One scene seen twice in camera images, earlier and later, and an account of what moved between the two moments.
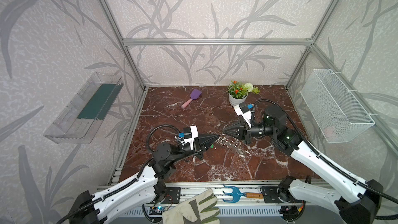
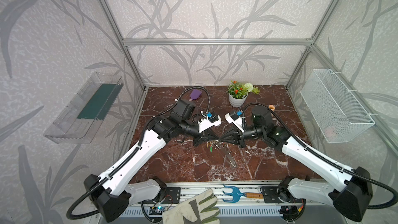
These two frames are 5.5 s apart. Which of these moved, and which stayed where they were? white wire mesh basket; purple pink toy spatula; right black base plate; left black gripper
Moved: left black gripper
Stayed: white wire mesh basket; purple pink toy spatula; right black base plate
